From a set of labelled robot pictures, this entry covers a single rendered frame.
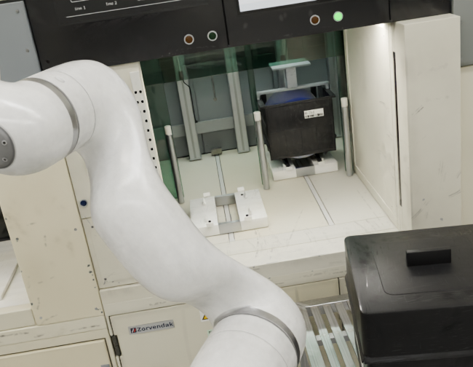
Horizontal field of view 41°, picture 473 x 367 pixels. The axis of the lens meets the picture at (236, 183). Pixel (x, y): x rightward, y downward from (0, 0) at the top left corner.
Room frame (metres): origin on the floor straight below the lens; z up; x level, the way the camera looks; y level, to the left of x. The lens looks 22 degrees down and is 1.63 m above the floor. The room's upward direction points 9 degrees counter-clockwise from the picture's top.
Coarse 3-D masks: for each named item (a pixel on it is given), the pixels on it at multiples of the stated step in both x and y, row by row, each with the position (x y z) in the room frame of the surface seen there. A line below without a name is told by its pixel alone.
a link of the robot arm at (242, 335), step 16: (224, 320) 0.68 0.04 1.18; (240, 320) 0.66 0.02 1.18; (256, 320) 0.66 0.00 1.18; (208, 336) 0.67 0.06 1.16; (224, 336) 0.64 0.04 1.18; (240, 336) 0.63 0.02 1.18; (256, 336) 0.63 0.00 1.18; (272, 336) 0.64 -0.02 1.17; (208, 352) 0.62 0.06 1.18; (224, 352) 0.61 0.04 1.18; (240, 352) 0.60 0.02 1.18; (256, 352) 0.61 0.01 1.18; (272, 352) 0.62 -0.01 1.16; (288, 352) 0.64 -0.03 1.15
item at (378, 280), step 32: (352, 256) 1.08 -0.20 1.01; (384, 256) 1.06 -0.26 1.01; (416, 256) 1.01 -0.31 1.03; (448, 256) 1.00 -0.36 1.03; (352, 288) 1.02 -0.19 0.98; (384, 288) 0.95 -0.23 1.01; (416, 288) 0.93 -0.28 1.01; (448, 288) 0.92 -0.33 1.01; (384, 320) 0.88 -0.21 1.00; (416, 320) 0.87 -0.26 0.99; (448, 320) 0.87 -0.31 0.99; (384, 352) 0.88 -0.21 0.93; (416, 352) 0.87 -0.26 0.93; (448, 352) 0.87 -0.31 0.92
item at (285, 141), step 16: (288, 64) 1.97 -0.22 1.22; (304, 64) 1.94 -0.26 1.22; (288, 80) 1.96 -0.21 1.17; (320, 96) 2.05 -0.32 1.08; (272, 112) 1.88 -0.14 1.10; (288, 112) 1.88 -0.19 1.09; (304, 112) 1.88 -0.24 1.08; (320, 112) 1.88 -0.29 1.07; (272, 128) 1.88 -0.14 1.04; (288, 128) 1.88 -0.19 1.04; (304, 128) 1.88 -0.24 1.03; (320, 128) 1.88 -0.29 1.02; (272, 144) 1.88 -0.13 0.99; (288, 144) 1.88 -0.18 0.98; (304, 144) 1.88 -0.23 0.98; (320, 144) 1.88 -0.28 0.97; (320, 160) 1.88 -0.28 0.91
